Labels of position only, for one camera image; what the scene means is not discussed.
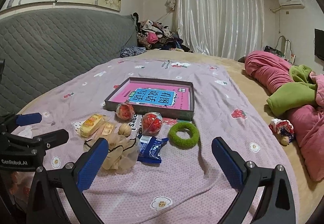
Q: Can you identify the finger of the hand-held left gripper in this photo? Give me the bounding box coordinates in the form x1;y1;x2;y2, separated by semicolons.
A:
0;112;42;136
0;130;69;155

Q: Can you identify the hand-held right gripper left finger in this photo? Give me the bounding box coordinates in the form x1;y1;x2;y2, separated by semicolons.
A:
27;138;109;224

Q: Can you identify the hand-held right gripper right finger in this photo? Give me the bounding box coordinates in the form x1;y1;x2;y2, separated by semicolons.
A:
211;137;296;224

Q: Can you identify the beige mesh scrunchie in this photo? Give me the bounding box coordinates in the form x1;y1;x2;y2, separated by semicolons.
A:
83;134;140;172

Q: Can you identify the orange wafer packet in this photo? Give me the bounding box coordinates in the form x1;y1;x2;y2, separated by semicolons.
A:
101;123;116;136

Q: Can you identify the yellow cake packet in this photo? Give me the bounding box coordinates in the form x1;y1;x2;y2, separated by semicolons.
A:
77;114;106;138

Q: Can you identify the green fuzzy scrunchie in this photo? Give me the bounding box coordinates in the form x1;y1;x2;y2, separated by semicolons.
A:
168;122;200;150

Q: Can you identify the blue snack packet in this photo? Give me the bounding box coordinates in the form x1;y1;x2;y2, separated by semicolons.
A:
137;135;169;164

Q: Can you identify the red toy capsule ball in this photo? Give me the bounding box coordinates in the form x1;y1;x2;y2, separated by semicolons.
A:
116;103;135;121
141;112;163;136

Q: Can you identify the grey cardboard box tray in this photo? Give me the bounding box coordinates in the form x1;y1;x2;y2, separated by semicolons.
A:
104;77;195;121

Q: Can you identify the beige round nut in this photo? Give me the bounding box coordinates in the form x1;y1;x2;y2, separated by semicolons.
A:
118;123;132;137

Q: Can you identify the purple printed blanket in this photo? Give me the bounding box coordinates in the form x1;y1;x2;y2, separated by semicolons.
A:
10;58;296;224

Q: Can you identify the small cloth doll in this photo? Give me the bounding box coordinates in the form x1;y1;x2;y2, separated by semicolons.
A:
269;118;295;145

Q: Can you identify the grey quilted headboard cover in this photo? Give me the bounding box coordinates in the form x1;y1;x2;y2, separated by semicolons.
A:
0;8;138;116

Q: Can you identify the beige bed sheet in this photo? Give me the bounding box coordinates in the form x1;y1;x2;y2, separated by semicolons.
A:
15;51;324;224

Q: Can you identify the pink quilt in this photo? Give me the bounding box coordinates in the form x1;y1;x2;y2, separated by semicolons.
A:
244;50;324;181

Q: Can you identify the green blanket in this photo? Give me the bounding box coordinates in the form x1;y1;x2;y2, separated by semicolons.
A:
266;65;318;117

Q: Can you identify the dark floral cloth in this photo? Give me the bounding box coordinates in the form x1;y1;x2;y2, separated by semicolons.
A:
120;47;147;58

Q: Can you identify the dark patterned bag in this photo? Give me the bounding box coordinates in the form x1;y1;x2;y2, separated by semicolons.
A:
264;46;286;57

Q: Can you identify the metal rack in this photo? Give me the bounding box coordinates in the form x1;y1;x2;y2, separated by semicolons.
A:
277;35;292;59

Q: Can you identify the pile of clothes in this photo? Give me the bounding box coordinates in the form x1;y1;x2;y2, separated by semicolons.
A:
132;12;194;53

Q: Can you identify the white curtain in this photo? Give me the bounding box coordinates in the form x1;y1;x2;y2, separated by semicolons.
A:
166;0;264;61

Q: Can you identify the black television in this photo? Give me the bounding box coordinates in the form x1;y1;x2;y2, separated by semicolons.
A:
314;29;324;61

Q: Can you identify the white air conditioner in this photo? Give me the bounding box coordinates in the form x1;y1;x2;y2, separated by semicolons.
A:
278;0;305;9

